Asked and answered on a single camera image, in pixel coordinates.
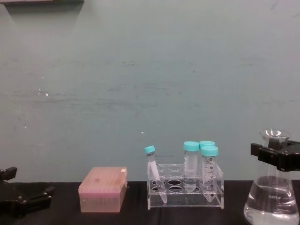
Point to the wide tube with teal cap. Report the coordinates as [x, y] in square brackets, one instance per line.
[191, 168]
[207, 143]
[209, 173]

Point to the slim tube with teal cap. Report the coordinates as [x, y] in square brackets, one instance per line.
[153, 167]

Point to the black table cloth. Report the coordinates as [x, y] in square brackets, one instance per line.
[136, 216]

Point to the glass conical flask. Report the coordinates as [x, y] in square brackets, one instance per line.
[269, 199]

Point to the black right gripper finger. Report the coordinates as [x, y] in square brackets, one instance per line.
[272, 155]
[274, 143]

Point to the pink pipette tip box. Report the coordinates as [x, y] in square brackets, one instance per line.
[103, 189]

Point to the dark wall shelf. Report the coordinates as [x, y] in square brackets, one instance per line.
[44, 1]

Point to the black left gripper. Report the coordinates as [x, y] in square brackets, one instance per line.
[9, 199]

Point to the clear acrylic tube rack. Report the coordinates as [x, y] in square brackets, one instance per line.
[185, 201]

